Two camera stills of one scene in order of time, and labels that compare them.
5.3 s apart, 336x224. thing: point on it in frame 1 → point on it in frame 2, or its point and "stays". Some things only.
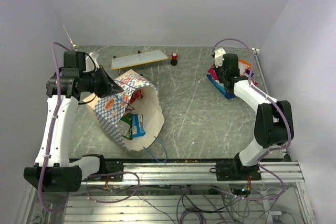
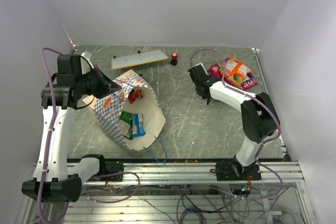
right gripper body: x=221 y=74 → x=197 y=91
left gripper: x=109 y=86 stays
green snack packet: x=124 y=125 stays
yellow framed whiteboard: x=138 y=58 stays
